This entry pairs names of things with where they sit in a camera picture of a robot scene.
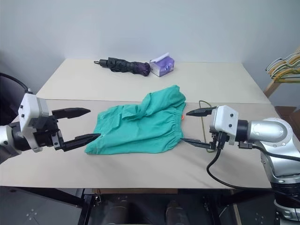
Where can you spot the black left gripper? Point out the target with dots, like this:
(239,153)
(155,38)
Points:
(45,131)

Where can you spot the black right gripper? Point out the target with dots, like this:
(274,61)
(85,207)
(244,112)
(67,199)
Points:
(218,140)

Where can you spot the green cloth shorts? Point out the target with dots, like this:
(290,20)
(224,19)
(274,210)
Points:
(140,126)

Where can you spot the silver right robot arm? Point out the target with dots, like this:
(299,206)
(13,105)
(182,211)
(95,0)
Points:
(269,131)

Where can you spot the purple tissue box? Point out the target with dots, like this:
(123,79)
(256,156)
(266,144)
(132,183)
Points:
(164,66)

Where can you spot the folded black purple umbrella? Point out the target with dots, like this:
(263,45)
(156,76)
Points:
(126,65)

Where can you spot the wooden clothes rack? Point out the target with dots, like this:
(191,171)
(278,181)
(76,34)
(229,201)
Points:
(273,87)

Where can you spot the bunch of clothes hangers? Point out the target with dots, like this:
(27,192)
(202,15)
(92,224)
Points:
(284,78)

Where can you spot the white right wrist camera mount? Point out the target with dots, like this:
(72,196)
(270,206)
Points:
(225,119)

